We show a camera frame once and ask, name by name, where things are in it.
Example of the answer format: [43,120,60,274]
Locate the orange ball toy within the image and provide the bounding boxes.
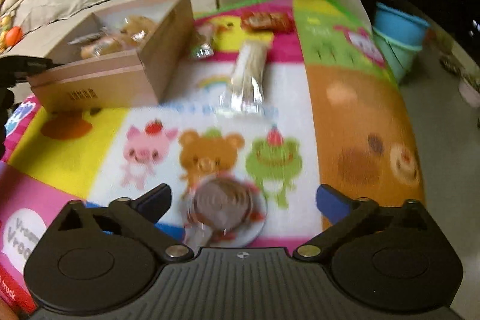
[5,26,22,45]

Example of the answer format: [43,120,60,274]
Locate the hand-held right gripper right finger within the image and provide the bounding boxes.
[292,184,436,264]

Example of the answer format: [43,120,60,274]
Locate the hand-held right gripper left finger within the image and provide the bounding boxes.
[47,183,194,264]

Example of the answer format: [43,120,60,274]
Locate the long clear cracker packet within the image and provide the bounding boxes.
[217,40,271,118]

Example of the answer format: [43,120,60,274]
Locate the colourful cartoon play mat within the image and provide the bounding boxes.
[0,0,426,320]

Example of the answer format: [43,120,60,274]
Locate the round chocolate cake packet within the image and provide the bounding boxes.
[179,175,269,249]

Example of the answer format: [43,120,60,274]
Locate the teal plastic basin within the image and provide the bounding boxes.
[373,25,424,84]

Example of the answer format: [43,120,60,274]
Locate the dark plant pot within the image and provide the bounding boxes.
[439,55,466,75]

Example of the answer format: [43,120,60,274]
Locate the bread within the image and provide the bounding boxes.
[80,34,126,59]

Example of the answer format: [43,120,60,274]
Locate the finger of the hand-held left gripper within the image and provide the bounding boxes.
[0,55,54,87]
[0,88,16,156]

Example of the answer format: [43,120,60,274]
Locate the red snack packet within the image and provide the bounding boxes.
[240,10,294,33]

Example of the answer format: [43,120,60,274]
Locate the pink cardboard box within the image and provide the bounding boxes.
[27,0,195,112]

